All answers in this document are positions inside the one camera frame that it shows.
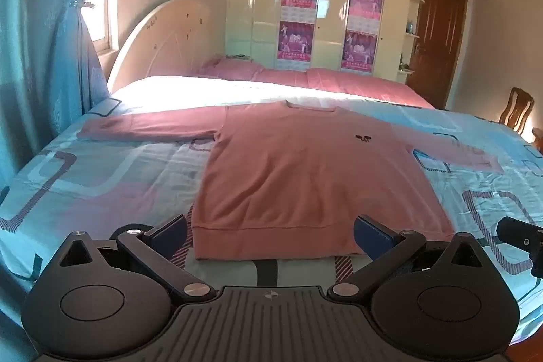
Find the bed with patterned sheet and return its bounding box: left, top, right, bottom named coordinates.
left=0, top=76, right=543, bottom=346

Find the blue curtain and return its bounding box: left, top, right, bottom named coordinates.
left=0, top=0, right=143, bottom=193

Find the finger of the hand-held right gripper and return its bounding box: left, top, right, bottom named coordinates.
left=496, top=216, right=543, bottom=278

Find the wooden chair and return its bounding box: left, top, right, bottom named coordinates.
left=498, top=87, right=536, bottom=134

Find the pink long-sleeve sweater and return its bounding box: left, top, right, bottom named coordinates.
left=78, top=100, right=505, bottom=261

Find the pink pillow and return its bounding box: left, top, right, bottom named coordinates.
left=197, top=54, right=266, bottom=81

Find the cream corner shelf unit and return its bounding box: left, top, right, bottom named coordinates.
left=396, top=0, right=426, bottom=77

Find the window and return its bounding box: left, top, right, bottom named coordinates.
left=80, top=0, right=121, bottom=54

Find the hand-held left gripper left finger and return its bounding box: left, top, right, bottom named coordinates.
left=55, top=213, right=217, bottom=302

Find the cream headboard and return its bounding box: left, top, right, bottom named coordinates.
left=106, top=0, right=213, bottom=93

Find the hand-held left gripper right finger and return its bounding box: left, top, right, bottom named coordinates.
left=329, top=215, right=486, bottom=300

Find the pink quilt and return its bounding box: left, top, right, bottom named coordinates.
left=255, top=67, right=435, bottom=109

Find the brown wooden door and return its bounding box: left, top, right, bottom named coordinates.
left=405, top=0, right=468, bottom=111

